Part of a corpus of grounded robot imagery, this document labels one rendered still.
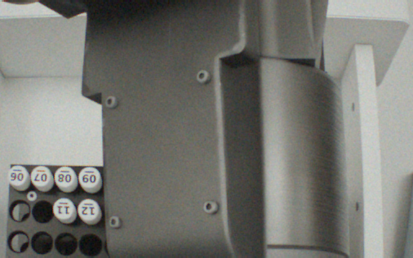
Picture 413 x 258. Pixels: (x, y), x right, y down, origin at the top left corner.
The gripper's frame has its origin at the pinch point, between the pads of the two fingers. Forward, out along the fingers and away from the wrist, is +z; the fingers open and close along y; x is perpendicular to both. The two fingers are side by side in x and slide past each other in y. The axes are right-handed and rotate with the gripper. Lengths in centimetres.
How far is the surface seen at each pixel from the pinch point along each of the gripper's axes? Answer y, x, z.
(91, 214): -2.4, 8.3, 2.9
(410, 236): -0.5, -11.9, 17.5
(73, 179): -0.5, 9.4, 2.8
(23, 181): -0.8, 12.3, 2.6
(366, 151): 2.0, -6.9, 5.4
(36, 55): 8.7, 13.4, 6.3
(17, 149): 3.6, 15.1, 10.0
